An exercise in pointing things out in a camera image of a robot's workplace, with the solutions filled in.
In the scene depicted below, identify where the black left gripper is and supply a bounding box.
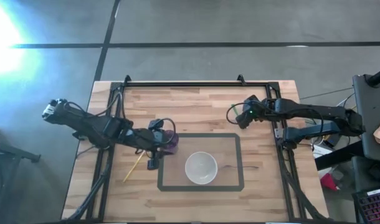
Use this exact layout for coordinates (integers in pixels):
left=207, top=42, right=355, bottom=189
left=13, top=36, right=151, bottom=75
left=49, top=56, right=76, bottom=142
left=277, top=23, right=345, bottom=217
left=146, top=119, right=177, bottom=170

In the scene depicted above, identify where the purple faceted plastic cup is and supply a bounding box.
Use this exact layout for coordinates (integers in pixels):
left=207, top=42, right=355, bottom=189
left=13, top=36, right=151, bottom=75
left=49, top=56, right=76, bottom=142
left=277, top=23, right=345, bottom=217
left=163, top=129, right=180, bottom=156

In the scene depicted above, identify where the white ceramic bowl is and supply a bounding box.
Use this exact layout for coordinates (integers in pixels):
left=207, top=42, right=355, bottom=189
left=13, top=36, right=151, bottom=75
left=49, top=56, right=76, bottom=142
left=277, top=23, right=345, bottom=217
left=184, top=151, right=219, bottom=185

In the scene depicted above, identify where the white box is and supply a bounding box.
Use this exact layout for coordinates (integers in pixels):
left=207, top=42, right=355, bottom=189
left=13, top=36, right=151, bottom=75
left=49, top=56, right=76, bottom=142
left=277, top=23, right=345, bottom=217
left=313, top=144, right=334, bottom=159

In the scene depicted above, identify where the red object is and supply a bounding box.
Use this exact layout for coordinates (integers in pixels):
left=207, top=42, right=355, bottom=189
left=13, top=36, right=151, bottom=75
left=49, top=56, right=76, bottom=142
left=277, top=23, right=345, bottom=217
left=320, top=173, right=340, bottom=191

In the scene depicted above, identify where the grey side table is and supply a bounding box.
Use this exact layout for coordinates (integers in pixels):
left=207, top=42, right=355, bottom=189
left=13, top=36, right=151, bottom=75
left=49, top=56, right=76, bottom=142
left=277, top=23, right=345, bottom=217
left=352, top=73, right=380, bottom=162

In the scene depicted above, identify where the black pole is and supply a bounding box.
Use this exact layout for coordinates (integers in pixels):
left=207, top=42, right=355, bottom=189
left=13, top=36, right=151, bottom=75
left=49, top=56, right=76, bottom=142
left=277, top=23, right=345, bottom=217
left=366, top=65, right=380, bottom=88

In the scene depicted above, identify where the black floor stand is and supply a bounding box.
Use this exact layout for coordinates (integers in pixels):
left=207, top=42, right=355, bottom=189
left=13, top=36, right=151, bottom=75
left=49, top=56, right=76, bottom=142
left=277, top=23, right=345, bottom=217
left=0, top=124, right=41, bottom=224

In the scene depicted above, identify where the backlit keyboard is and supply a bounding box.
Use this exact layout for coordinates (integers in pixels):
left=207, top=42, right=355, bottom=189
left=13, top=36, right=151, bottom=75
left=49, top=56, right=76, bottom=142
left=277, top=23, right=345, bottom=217
left=351, top=186, right=380, bottom=224

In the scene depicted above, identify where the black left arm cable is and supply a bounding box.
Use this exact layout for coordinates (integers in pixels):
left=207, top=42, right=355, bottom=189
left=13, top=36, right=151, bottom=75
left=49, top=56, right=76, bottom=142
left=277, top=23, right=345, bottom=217
left=152, top=117, right=178, bottom=146

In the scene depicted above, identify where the black metal table frame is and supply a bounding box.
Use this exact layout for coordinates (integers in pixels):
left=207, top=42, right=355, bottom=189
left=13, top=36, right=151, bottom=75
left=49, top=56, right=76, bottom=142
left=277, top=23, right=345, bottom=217
left=65, top=74, right=331, bottom=224

